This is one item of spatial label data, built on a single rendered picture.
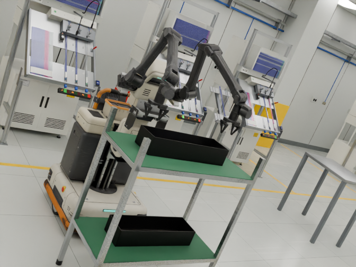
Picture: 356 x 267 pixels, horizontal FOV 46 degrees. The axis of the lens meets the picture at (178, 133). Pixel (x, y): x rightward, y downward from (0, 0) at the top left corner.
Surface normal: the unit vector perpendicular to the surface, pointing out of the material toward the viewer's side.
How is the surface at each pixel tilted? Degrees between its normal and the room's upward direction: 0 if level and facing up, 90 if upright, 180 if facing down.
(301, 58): 90
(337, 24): 90
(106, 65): 90
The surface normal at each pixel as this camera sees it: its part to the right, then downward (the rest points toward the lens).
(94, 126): 0.50, 0.42
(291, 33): -0.78, -0.15
